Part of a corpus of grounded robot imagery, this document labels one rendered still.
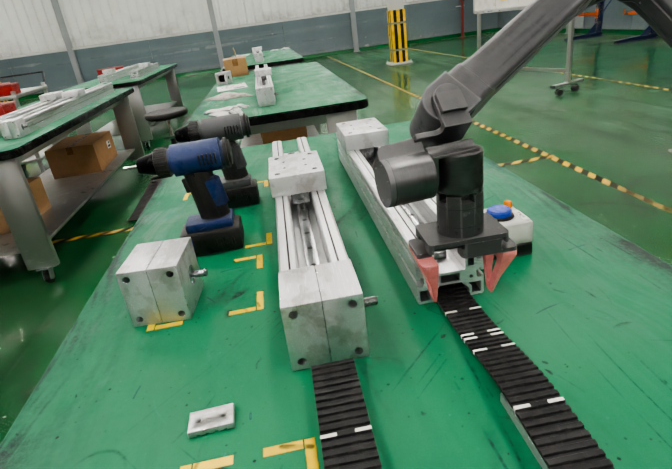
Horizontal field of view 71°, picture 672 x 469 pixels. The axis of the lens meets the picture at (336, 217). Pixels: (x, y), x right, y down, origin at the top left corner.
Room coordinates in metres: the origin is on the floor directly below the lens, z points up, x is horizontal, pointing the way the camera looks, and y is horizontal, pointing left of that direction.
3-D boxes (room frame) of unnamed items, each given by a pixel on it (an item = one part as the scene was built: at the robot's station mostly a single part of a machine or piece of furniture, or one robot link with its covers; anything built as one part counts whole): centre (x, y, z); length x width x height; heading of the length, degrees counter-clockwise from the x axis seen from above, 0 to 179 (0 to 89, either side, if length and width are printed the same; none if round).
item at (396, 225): (0.98, -0.12, 0.82); 0.80 x 0.10 x 0.09; 5
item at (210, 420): (0.40, 0.17, 0.78); 0.05 x 0.03 x 0.01; 98
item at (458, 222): (0.54, -0.15, 0.93); 0.10 x 0.07 x 0.07; 95
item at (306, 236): (0.96, 0.07, 0.82); 0.80 x 0.10 x 0.09; 5
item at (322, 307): (0.52, 0.02, 0.83); 0.12 x 0.09 x 0.10; 95
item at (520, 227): (0.71, -0.26, 0.81); 0.10 x 0.08 x 0.06; 95
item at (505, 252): (0.54, -0.18, 0.86); 0.07 x 0.07 x 0.09; 5
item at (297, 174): (0.96, 0.07, 0.87); 0.16 x 0.11 x 0.07; 5
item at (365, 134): (1.23, -0.10, 0.87); 0.16 x 0.11 x 0.07; 5
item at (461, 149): (0.54, -0.15, 0.99); 0.07 x 0.06 x 0.07; 102
